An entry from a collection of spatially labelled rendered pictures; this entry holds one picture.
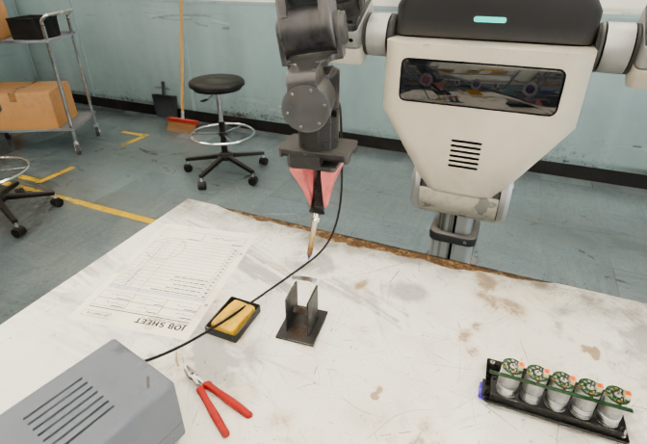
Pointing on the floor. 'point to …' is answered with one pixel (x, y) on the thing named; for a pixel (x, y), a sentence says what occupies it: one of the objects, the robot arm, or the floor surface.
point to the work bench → (351, 342)
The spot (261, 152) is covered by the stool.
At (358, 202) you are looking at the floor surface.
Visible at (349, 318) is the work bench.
